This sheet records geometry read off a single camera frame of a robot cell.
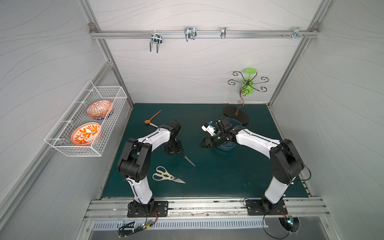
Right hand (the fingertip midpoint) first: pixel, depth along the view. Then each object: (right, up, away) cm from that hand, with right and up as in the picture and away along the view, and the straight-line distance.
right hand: (201, 145), depth 85 cm
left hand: (-14, -6, +6) cm, 16 cm away
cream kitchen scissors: (-22, -17, -1) cm, 28 cm away
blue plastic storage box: (+18, -2, +8) cm, 20 cm away
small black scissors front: (-12, -4, -1) cm, 13 cm away
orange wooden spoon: (-38, +13, +24) cm, 47 cm away
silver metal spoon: (-34, +10, +23) cm, 42 cm away
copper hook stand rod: (+30, +38, +6) cm, 49 cm away
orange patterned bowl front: (-50, +9, -21) cm, 55 cm away
